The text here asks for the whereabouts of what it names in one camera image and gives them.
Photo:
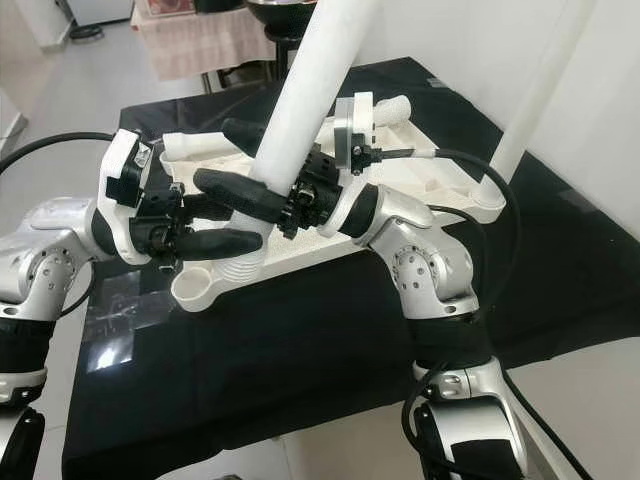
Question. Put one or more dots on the black tablecloth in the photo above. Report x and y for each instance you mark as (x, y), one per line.
(310, 360)

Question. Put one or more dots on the crumpled clear tape patch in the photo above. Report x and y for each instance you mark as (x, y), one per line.
(120, 330)

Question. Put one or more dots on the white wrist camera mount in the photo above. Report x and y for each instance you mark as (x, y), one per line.
(352, 135)
(120, 180)

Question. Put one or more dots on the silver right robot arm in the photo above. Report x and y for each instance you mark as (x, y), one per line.
(430, 275)

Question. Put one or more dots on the beige fringed cloth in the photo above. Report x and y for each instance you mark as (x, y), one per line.
(200, 40)

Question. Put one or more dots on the white plastic table top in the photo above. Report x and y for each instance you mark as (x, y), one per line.
(435, 170)

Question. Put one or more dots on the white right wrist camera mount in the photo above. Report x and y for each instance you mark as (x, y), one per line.
(352, 135)

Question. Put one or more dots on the white appliance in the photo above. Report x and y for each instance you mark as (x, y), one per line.
(100, 10)

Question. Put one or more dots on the black metal bowl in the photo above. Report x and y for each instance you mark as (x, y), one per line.
(280, 10)

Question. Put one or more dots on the red printed box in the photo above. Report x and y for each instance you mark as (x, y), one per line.
(165, 6)

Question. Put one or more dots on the small grey tape piece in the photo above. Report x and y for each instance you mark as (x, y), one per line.
(437, 82)

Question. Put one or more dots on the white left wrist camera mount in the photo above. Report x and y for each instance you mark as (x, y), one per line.
(120, 180)

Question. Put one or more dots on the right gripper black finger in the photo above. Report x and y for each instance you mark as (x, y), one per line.
(246, 137)
(240, 196)

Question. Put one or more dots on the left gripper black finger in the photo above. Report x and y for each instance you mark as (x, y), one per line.
(225, 245)
(205, 209)

